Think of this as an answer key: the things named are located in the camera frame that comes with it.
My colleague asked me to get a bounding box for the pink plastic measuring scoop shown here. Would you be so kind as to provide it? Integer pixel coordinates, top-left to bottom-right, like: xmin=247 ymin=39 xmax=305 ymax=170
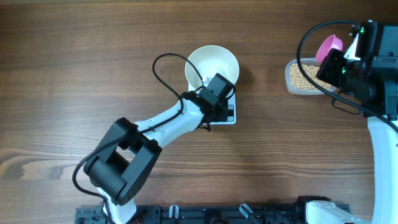
xmin=315 ymin=34 xmax=343 ymax=63

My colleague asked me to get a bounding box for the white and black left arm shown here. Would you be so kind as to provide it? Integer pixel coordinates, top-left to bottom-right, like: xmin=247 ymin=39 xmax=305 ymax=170
xmin=83 ymin=73 xmax=237 ymax=223

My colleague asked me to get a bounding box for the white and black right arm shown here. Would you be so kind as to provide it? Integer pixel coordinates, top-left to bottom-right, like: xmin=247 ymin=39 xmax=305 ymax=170
xmin=296 ymin=20 xmax=397 ymax=223

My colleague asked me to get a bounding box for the white digital kitchen scale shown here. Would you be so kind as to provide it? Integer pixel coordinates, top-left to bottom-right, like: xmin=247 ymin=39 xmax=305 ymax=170
xmin=182 ymin=82 xmax=235 ymax=122

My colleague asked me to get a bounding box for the white round bowl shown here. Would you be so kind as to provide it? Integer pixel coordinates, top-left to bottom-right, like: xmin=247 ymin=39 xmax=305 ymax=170
xmin=185 ymin=45 xmax=240 ymax=91

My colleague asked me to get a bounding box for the pile of soybeans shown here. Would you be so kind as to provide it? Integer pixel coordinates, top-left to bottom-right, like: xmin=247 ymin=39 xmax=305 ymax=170
xmin=289 ymin=63 xmax=331 ymax=90

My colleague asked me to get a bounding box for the clear plastic container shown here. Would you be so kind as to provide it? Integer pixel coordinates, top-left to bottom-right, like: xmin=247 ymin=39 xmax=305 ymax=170
xmin=285 ymin=58 xmax=337 ymax=95

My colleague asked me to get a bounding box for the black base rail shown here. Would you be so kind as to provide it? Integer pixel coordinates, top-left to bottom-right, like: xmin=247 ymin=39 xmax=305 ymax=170
xmin=74 ymin=203 xmax=299 ymax=224

